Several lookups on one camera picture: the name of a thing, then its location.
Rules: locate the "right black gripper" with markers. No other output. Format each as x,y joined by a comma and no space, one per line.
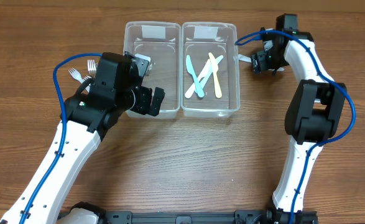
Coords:
257,63

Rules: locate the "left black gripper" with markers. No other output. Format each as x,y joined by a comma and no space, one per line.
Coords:
155,101

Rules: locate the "white plastic knife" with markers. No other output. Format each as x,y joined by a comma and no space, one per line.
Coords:
203,77

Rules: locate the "teal plastic knife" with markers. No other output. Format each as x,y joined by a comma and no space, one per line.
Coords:
191,71

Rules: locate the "yellow plastic knife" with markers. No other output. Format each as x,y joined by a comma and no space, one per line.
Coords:
214,65

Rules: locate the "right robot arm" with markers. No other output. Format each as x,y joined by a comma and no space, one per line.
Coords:
311,119

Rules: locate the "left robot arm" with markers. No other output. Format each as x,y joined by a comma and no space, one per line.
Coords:
86,117

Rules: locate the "left clear plastic container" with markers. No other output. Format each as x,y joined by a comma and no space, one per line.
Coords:
160,41

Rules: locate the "clear plastic container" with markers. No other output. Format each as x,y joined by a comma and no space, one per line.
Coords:
160,41
198,39

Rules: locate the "right clear plastic container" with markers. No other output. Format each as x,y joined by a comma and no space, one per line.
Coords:
198,39

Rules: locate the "metal fork tall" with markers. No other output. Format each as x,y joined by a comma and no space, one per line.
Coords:
91,67

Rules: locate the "white plastic fork left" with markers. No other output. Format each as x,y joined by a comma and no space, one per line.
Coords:
77,76

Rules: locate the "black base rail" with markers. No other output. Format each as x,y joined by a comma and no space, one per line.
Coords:
237,217

